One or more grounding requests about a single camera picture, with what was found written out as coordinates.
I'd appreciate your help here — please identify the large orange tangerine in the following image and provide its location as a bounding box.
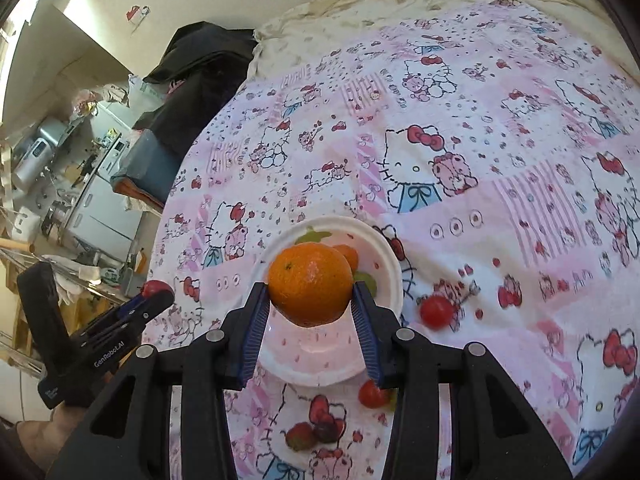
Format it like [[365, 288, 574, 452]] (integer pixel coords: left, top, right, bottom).
[[267, 242, 354, 328]]

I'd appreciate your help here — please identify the dark purple grape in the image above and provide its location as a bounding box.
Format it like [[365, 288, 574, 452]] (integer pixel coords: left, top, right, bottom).
[[312, 414, 346, 443]]

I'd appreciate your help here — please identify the red strawberry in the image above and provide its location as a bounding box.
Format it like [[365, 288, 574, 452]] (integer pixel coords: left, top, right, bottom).
[[284, 422, 318, 452]]

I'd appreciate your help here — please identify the left hand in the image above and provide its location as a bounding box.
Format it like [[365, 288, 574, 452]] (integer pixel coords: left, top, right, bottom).
[[16, 403, 87, 474]]

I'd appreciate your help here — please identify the green grape in plate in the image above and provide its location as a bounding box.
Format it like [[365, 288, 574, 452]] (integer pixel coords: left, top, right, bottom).
[[354, 271, 378, 298]]

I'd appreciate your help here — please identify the white paper plate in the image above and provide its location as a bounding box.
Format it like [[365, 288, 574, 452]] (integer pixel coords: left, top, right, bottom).
[[250, 216, 404, 387]]

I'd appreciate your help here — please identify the red cherry tomato far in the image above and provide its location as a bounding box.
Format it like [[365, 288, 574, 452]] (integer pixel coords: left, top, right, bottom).
[[419, 295, 456, 330]]

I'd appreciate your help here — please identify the red cherry tomato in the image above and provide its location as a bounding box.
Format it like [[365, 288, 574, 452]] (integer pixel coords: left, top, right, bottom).
[[358, 379, 393, 410], [419, 295, 456, 330]]

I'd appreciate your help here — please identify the red cherry tomato near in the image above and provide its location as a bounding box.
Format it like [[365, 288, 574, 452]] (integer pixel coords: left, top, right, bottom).
[[358, 379, 393, 410]]

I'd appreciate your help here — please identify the small orange in plate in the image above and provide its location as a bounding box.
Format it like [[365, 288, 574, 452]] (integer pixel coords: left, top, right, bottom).
[[333, 244, 359, 273]]

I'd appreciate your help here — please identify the white refrigerator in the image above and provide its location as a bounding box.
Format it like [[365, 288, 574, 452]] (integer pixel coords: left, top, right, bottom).
[[64, 134, 142, 261]]

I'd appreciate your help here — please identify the blue orange cushion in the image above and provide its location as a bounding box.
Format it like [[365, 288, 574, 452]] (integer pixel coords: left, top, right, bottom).
[[110, 130, 181, 209]]

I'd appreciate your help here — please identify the pink Hello Kitty bedsheet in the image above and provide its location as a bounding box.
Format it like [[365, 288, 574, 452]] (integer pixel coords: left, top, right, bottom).
[[143, 0, 639, 472]]

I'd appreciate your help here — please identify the black clothes pile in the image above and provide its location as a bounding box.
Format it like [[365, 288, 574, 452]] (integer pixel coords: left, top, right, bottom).
[[134, 22, 257, 159]]

